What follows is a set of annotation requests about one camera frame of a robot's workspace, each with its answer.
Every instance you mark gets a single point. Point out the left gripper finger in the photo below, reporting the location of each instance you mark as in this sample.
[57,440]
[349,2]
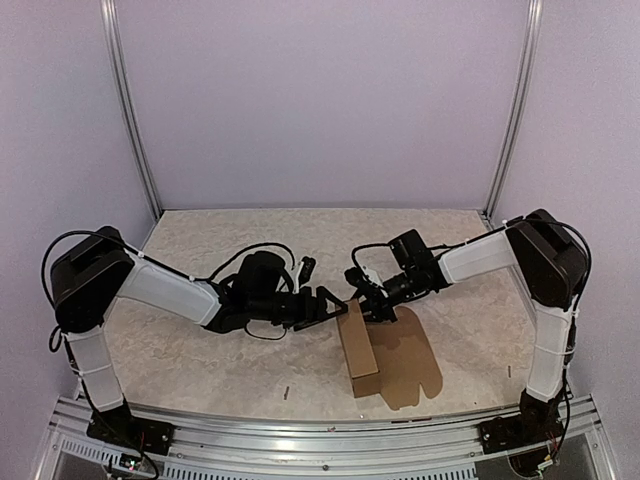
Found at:
[321,319]
[328,303]

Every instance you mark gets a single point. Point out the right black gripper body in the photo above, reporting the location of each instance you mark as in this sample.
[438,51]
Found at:
[378,300]

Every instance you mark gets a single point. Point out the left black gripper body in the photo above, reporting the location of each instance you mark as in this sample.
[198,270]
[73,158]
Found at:
[297,313]

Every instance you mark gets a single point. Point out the brown cardboard box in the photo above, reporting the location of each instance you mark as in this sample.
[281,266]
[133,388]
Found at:
[393,360]

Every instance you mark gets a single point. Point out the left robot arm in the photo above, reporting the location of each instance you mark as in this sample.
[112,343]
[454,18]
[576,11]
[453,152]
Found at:
[83,283]

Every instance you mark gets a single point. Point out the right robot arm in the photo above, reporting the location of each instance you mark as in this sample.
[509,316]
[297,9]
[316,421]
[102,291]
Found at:
[500,307]

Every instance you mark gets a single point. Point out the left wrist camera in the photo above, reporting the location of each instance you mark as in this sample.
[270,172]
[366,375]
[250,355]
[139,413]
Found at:
[302,273]

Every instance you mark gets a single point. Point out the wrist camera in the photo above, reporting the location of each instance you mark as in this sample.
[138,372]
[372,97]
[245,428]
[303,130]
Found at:
[357,278]
[302,273]

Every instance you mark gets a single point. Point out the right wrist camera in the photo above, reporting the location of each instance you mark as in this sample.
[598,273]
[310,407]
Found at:
[357,278]

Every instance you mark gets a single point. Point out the front aluminium rail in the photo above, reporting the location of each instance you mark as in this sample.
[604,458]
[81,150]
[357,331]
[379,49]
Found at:
[218,447]

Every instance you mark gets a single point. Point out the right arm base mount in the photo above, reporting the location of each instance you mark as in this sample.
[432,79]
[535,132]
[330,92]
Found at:
[507,433]

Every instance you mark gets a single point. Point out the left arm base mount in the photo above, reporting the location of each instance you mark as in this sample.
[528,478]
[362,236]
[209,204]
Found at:
[140,434]

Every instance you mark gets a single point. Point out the right aluminium frame post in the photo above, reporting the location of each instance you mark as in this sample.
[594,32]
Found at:
[517,108]

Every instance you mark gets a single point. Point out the aluminium frame post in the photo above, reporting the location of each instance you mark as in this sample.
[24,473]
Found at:
[109,15]
[517,108]

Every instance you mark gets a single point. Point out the left aluminium frame post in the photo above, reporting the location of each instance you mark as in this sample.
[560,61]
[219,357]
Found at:
[109,15]

